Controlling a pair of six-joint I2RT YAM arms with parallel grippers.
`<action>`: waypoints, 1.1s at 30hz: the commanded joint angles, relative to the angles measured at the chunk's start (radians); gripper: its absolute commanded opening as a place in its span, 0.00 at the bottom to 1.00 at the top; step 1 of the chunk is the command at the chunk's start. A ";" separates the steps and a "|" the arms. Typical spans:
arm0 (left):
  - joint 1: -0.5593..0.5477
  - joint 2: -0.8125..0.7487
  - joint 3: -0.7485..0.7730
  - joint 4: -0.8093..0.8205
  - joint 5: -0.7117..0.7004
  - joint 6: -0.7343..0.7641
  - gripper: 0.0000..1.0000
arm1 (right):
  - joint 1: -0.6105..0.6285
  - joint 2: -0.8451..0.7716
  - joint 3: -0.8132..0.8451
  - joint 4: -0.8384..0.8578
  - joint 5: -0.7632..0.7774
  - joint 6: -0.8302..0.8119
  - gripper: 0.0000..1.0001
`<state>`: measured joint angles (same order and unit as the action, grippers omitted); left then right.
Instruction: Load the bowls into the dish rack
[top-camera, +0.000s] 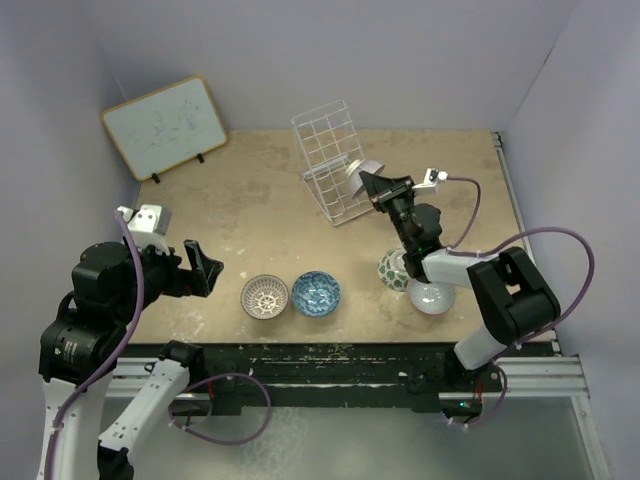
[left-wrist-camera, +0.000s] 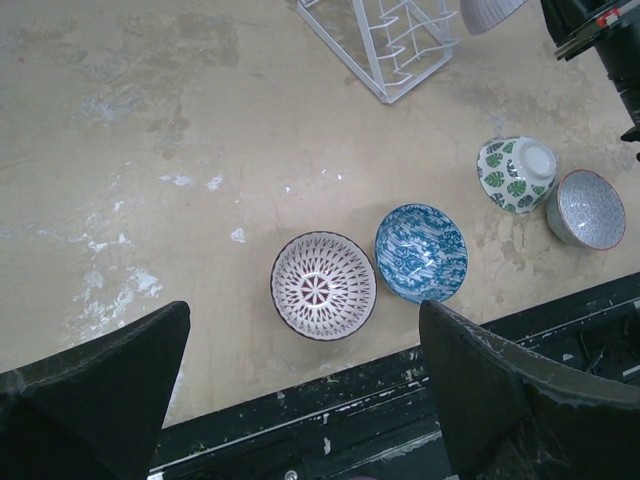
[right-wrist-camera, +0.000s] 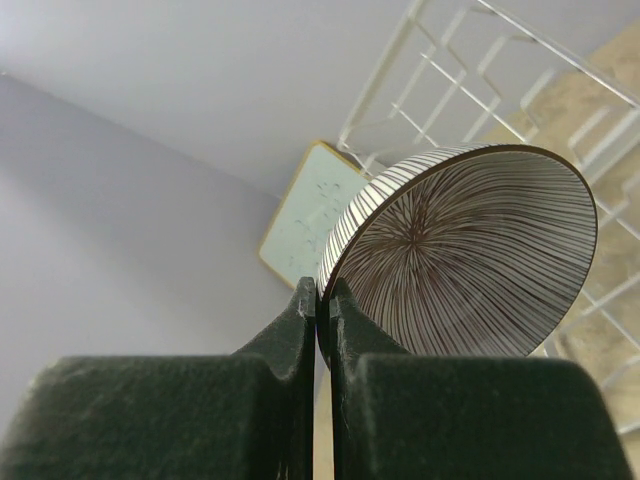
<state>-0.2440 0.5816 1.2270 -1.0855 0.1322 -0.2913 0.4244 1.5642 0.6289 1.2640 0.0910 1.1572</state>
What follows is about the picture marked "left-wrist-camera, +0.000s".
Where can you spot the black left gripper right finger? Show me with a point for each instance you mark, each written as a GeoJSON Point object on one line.
{"type": "Point", "coordinates": [507, 412]}

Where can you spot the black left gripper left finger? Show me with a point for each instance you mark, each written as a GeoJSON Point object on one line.
{"type": "Point", "coordinates": [94, 411]}

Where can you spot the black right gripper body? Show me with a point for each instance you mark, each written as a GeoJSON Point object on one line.
{"type": "Point", "coordinates": [576, 26]}

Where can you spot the purple striped bowl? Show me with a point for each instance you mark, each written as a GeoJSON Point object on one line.
{"type": "Point", "coordinates": [480, 16]}

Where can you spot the green leaf pattern bowl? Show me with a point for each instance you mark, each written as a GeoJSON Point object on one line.
{"type": "Point", "coordinates": [516, 172]}

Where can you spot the blue floral pattern bowl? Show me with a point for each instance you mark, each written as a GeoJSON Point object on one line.
{"type": "Point", "coordinates": [420, 253]}

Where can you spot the white wire dish rack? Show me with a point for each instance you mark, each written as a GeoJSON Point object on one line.
{"type": "Point", "coordinates": [390, 46]}

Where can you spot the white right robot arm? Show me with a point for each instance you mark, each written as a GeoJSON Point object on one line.
{"type": "Point", "coordinates": [619, 55]}

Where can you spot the grey bowl red rim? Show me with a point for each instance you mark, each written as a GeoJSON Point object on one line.
{"type": "Point", "coordinates": [585, 211]}

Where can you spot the maroon lattice pattern bowl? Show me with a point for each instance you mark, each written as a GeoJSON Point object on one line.
{"type": "Point", "coordinates": [323, 286]}

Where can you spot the black table front rail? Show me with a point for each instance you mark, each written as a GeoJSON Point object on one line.
{"type": "Point", "coordinates": [378, 420]}

